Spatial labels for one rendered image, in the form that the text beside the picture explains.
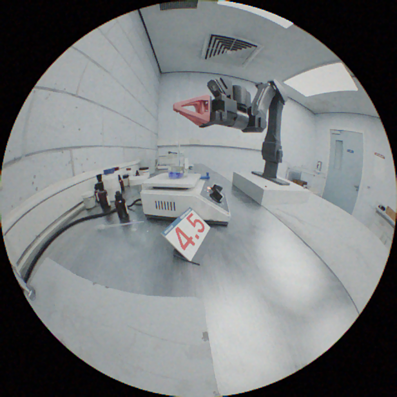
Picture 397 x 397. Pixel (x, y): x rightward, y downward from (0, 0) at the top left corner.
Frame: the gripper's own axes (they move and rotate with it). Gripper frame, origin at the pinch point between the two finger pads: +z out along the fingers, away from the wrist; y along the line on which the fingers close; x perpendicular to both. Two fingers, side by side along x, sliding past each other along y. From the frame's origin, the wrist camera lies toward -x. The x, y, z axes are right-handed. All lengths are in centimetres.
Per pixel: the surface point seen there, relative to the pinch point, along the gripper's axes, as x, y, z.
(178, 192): 17.9, 3.7, 1.6
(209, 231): 24.5, 10.0, -1.9
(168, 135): -19, -150, -36
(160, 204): 20.6, 1.6, 5.3
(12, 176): 5.0, 1.7, 47.2
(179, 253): 24.4, 12.6, 5.2
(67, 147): 1.3, -22.7, 37.2
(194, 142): -6, -130, -69
